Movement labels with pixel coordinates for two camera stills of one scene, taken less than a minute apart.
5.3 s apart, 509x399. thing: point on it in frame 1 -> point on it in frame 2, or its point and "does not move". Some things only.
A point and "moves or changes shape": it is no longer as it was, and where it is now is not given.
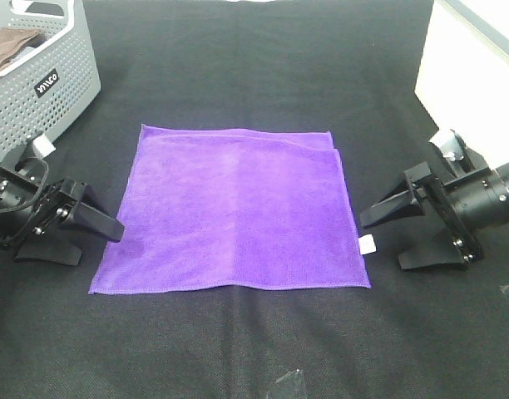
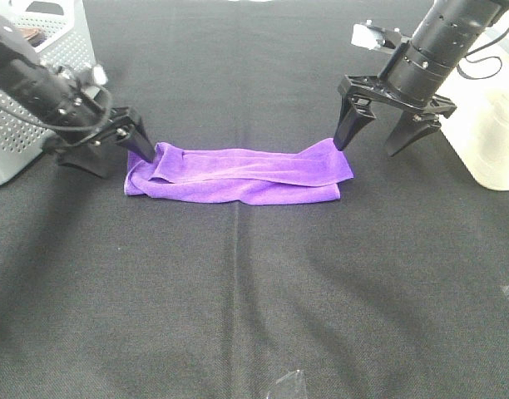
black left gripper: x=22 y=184 -> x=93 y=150
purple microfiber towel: x=230 y=209 moves or changes shape
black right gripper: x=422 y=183 -> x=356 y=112
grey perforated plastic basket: x=44 y=90 does not move
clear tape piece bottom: x=289 y=386 does not move
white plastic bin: x=469 y=75 does not move
